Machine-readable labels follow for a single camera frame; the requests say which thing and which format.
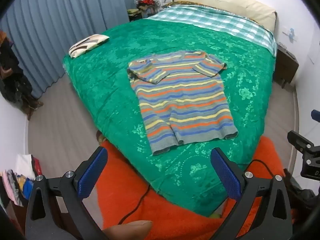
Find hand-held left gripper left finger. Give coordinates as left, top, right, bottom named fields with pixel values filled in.
left=25, top=146, right=108, bottom=240

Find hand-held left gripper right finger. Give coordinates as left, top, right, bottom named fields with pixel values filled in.
left=211, top=147, right=293, bottom=240

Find striped knit shirt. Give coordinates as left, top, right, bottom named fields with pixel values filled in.
left=127, top=51, right=238, bottom=155

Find colourful stack of clothes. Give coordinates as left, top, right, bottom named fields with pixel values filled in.
left=0, top=154, right=43, bottom=208

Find dark hanging clothes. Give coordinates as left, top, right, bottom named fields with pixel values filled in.
left=0, top=30, right=44, bottom=120

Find pile of clothes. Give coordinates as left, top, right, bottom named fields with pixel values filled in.
left=127, top=0, right=164, bottom=22

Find person's left hand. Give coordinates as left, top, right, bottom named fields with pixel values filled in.
left=103, top=220, right=153, bottom=240

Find dark cloth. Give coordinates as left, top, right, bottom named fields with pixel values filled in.
left=284, top=169, right=317, bottom=220

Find wooden nightstand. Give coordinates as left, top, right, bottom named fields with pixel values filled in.
left=274, top=42, right=300, bottom=89

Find orange fuzzy blanket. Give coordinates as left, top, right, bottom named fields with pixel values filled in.
left=96, top=136, right=293, bottom=240

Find green bed blanket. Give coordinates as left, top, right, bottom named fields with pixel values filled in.
left=62, top=19, right=277, bottom=218

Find cream patterned folded cloth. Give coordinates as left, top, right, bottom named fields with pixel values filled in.
left=69, top=34, right=110, bottom=58

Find green checkered bed sheet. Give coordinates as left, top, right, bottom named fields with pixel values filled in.
left=146, top=5, right=278, bottom=55

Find cream padded headboard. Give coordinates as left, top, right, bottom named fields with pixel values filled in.
left=172, top=0, right=278, bottom=33

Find blue pleated curtain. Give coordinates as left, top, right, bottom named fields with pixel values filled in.
left=0, top=0, right=148, bottom=99

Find black cable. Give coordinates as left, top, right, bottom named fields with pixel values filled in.
left=117, top=183, right=151, bottom=227
left=246, top=159, right=275, bottom=179

